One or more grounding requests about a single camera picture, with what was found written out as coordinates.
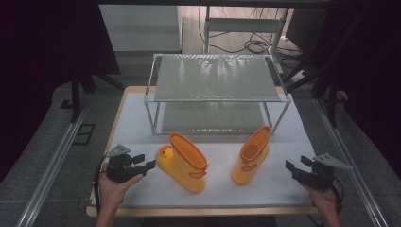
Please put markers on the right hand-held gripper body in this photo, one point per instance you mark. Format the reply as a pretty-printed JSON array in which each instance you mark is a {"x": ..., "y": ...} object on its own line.
[{"x": 318, "y": 178}]

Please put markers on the aluminium floor rail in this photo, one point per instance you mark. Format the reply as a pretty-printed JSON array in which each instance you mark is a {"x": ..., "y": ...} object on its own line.
[
  {"x": 353, "y": 164},
  {"x": 53, "y": 164}
]

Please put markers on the person's right hand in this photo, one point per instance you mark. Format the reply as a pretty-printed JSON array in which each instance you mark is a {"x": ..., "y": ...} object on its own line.
[{"x": 326, "y": 200}]

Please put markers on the metal two-tier shoe rack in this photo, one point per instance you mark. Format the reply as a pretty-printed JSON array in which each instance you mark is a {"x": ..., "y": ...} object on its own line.
[{"x": 217, "y": 78}]

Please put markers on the black stand legs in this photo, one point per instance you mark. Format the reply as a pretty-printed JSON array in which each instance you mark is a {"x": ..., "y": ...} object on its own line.
[{"x": 327, "y": 85}]

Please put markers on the yellow rain boot duck face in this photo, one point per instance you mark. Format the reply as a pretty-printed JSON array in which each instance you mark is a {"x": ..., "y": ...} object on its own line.
[{"x": 181, "y": 168}]

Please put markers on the person's left hand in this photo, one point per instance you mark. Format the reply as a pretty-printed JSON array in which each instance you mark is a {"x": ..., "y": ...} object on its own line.
[{"x": 112, "y": 194}]

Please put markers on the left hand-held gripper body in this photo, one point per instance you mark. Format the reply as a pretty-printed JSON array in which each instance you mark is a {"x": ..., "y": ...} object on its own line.
[{"x": 121, "y": 170}]

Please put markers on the white cabinet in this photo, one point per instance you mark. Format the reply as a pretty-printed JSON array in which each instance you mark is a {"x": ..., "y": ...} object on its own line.
[{"x": 142, "y": 28}]

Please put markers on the yellow rain boot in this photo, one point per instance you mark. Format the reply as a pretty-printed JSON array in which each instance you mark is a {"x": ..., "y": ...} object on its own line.
[{"x": 249, "y": 167}]

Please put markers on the black tripod stand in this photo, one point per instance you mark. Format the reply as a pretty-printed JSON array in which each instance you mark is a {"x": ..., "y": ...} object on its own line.
[{"x": 78, "y": 85}]

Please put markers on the grey metal stand frame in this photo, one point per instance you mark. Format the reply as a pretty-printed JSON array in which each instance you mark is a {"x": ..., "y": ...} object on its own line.
[{"x": 242, "y": 25}]

